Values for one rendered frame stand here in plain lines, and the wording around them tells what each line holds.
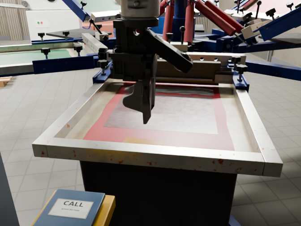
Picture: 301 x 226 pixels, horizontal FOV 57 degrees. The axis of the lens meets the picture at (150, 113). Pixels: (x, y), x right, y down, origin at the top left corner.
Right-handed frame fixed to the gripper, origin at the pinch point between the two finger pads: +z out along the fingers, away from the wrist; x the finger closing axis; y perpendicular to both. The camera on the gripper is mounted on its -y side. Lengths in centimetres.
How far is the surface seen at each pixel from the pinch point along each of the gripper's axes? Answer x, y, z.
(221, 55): -80, -23, 4
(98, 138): -8.4, 15.7, 12.7
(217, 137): -13.7, -17.0, 12.5
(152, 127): -17.1, 1.7, 12.6
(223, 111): -31.7, -20.4, 12.5
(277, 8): -175, -72, -12
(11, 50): -111, 106, 13
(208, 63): -57, -16, 2
